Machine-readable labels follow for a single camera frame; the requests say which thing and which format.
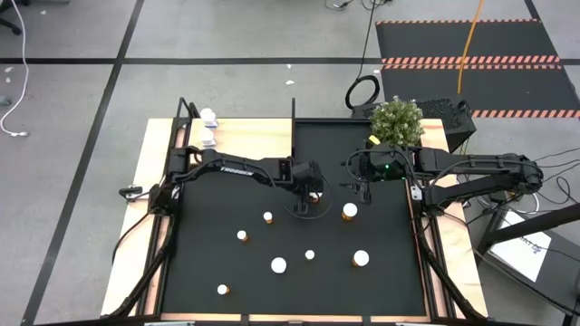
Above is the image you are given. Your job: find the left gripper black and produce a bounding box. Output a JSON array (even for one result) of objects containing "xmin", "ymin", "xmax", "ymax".
[{"xmin": 279, "ymin": 158, "xmax": 324, "ymax": 216}]

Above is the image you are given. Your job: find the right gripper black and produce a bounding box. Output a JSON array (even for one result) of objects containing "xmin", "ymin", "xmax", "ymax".
[{"xmin": 339, "ymin": 143, "xmax": 410, "ymax": 205}]

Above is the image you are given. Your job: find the white medicine bottle blue label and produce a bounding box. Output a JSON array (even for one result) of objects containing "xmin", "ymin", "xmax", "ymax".
[
  {"xmin": 199, "ymin": 107, "xmax": 219, "ymax": 129},
  {"xmin": 199, "ymin": 128, "xmax": 218, "ymax": 149}
]

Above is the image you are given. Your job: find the light wooden shelf board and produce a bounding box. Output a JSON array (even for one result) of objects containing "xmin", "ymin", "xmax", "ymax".
[{"xmin": 185, "ymin": 118, "xmax": 294, "ymax": 167}]

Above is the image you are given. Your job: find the artificial potted plant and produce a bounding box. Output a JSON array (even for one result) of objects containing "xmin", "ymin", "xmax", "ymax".
[{"xmin": 369, "ymin": 95, "xmax": 426, "ymax": 149}]

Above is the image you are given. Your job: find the black perforated box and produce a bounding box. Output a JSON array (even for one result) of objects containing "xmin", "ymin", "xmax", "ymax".
[{"xmin": 352, "ymin": 96, "xmax": 478, "ymax": 153}]

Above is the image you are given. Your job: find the black hazard-striped floor mat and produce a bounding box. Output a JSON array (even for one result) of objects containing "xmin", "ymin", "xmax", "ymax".
[
  {"xmin": 380, "ymin": 62, "xmax": 580, "ymax": 120},
  {"xmin": 374, "ymin": 19, "xmax": 561, "ymax": 64}
]

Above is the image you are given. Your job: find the black table clamp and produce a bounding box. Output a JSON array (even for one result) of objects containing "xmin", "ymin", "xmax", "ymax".
[{"xmin": 118, "ymin": 185, "xmax": 145, "ymax": 201}]

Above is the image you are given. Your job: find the white printed sheet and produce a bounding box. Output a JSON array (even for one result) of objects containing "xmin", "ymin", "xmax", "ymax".
[{"xmin": 488, "ymin": 210, "xmax": 553, "ymax": 283}]

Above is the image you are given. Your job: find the black metal stand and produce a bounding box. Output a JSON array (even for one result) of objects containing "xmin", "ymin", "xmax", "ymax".
[{"xmin": 474, "ymin": 203, "xmax": 580, "ymax": 318}]

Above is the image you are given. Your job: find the black office chair base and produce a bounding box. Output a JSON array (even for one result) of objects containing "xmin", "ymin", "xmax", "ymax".
[{"xmin": 0, "ymin": 0, "xmax": 24, "ymax": 36}]

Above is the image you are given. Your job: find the black hanging cable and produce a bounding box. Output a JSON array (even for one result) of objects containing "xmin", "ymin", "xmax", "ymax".
[{"xmin": 344, "ymin": 0, "xmax": 382, "ymax": 110}]

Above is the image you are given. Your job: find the black diagonal frame strut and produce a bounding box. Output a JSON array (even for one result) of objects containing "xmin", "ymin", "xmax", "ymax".
[
  {"xmin": 412, "ymin": 212, "xmax": 488, "ymax": 321},
  {"xmin": 108, "ymin": 212, "xmax": 178, "ymax": 318}
]

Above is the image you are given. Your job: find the black cable bundle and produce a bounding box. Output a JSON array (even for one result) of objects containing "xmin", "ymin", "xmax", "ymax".
[{"xmin": 324, "ymin": 0, "xmax": 395, "ymax": 13}]

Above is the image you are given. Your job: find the yellow hanging hose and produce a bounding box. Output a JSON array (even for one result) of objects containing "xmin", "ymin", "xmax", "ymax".
[{"xmin": 456, "ymin": 0, "xmax": 486, "ymax": 94}]

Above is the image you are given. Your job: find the white floor cable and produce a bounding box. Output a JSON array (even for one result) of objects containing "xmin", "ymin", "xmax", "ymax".
[{"xmin": 0, "ymin": 0, "xmax": 31, "ymax": 138}]

